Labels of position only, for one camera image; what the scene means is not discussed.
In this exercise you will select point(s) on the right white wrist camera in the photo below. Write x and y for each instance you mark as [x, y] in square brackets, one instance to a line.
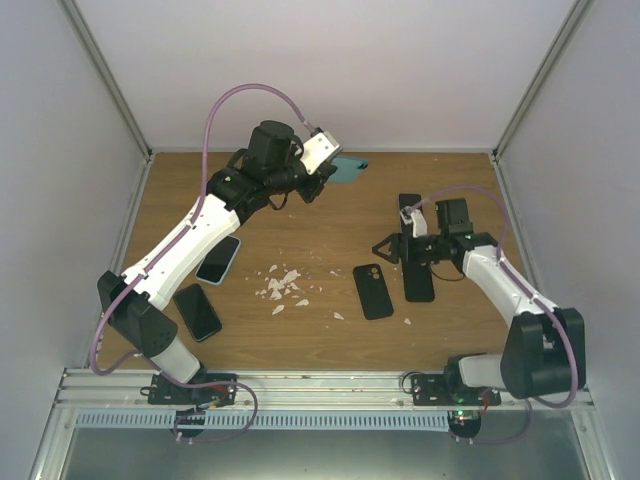
[413, 218]

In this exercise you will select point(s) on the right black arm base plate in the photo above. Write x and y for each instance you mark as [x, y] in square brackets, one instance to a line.
[430, 390]

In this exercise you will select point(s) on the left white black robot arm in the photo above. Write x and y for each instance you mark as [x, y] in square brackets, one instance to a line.
[276, 162]

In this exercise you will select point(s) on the black smartphone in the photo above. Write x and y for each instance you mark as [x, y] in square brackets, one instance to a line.
[407, 200]

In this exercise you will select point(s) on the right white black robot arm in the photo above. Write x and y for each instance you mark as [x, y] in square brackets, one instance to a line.
[544, 357]

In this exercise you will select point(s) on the white debris pile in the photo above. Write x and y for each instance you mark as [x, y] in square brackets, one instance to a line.
[318, 284]

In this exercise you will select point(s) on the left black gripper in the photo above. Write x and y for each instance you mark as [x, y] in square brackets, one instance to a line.
[309, 192]

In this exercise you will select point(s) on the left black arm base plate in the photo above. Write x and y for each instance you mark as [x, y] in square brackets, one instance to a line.
[163, 392]

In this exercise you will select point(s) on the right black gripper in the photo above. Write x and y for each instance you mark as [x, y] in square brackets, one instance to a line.
[402, 240]

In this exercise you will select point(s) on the aluminium front rail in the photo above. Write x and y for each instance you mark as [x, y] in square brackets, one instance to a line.
[275, 390]

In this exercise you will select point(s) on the black phone case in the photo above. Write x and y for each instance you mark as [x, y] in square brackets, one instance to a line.
[418, 283]
[372, 292]

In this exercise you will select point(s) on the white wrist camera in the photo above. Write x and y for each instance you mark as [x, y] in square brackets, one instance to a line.
[320, 148]
[413, 218]

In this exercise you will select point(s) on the aluminium frame post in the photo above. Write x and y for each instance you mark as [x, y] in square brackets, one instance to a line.
[559, 44]
[90, 45]

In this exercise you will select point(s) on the slotted grey cable duct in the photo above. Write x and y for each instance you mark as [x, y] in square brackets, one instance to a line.
[268, 420]

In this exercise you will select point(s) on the right aluminium frame post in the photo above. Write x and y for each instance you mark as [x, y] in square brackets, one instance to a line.
[559, 44]

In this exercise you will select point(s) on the black phone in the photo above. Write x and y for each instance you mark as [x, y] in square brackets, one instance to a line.
[197, 312]
[348, 169]

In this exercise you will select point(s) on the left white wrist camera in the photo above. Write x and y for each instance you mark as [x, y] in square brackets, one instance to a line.
[320, 148]

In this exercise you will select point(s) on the left aluminium frame post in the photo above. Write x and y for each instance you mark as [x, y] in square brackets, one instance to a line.
[90, 45]

